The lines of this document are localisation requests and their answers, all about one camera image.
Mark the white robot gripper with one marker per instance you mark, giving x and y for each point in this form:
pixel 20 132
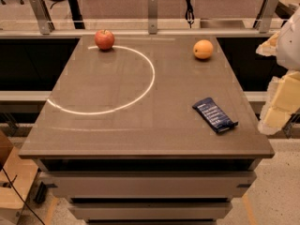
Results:
pixel 290 46

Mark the dark blue snack bar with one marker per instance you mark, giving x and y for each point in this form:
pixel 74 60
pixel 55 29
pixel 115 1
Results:
pixel 213 115

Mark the orange fruit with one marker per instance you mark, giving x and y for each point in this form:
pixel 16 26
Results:
pixel 203 49

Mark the grey table with drawers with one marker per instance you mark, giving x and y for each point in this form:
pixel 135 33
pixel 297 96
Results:
pixel 118 137

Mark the red apple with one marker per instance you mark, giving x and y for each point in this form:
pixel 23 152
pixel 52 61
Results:
pixel 104 39

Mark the wooden box at left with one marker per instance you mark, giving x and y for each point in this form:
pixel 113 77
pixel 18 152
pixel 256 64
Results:
pixel 16 178

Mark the right metal rail bracket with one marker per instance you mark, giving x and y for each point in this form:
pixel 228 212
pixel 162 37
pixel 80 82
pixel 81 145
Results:
pixel 268 11

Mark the metal rail bracket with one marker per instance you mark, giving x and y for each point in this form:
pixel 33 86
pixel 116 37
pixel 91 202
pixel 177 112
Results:
pixel 268 11
pixel 44 22
pixel 152 16

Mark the middle metal rail bracket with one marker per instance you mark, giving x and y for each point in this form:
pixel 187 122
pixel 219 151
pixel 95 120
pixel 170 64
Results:
pixel 152 16

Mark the left metal rail bracket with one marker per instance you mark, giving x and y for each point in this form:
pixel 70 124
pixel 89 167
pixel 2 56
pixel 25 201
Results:
pixel 44 22

